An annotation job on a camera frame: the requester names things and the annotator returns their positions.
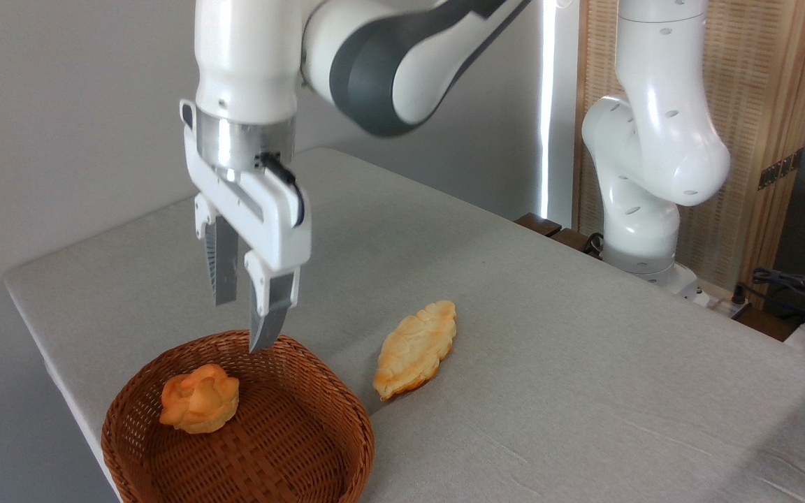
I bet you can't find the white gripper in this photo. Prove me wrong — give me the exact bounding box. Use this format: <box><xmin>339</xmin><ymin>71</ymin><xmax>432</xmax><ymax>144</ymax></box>
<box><xmin>179</xmin><ymin>100</ymin><xmax>312</xmax><ymax>353</ymax></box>

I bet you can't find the round orange bread bun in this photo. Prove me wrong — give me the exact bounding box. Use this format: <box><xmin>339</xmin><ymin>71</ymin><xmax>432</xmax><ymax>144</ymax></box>
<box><xmin>159</xmin><ymin>363</ymin><xmax>240</xmax><ymax>435</ymax></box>

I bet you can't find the brown wicker basket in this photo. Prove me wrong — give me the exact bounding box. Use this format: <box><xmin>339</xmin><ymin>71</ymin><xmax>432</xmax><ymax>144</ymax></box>
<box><xmin>101</xmin><ymin>330</ymin><xmax>375</xmax><ymax>503</ymax></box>

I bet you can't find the pale croissant-shaped bread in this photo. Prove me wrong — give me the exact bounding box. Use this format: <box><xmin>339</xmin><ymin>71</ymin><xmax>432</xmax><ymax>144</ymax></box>
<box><xmin>373</xmin><ymin>300</ymin><xmax>458</xmax><ymax>402</ymax></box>

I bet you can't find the dark brown wooden piece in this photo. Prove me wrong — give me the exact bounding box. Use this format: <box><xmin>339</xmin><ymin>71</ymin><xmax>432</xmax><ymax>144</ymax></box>
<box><xmin>549</xmin><ymin>227</ymin><xmax>602</xmax><ymax>260</ymax></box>
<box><xmin>514</xmin><ymin>213</ymin><xmax>563</xmax><ymax>238</ymax></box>

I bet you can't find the grey tablecloth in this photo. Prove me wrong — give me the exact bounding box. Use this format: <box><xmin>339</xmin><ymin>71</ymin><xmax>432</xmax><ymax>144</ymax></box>
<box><xmin>3</xmin><ymin>147</ymin><xmax>805</xmax><ymax>503</ymax></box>

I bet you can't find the white power strip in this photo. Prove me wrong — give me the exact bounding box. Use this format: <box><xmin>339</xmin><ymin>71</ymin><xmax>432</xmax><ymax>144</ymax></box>
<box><xmin>706</xmin><ymin>292</ymin><xmax>753</xmax><ymax>316</ymax></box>

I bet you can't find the wooden folding screen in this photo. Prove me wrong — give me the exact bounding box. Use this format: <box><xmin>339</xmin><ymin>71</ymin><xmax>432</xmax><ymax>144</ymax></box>
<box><xmin>574</xmin><ymin>0</ymin><xmax>805</xmax><ymax>308</ymax></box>

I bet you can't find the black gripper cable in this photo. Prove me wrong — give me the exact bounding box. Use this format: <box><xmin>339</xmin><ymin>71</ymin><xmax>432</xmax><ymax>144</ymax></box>
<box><xmin>257</xmin><ymin>152</ymin><xmax>305</xmax><ymax>228</ymax></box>

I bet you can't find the black cable bundle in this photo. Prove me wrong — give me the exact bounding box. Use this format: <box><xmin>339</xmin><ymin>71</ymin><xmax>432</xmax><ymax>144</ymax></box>
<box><xmin>748</xmin><ymin>268</ymin><xmax>805</xmax><ymax>329</ymax></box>

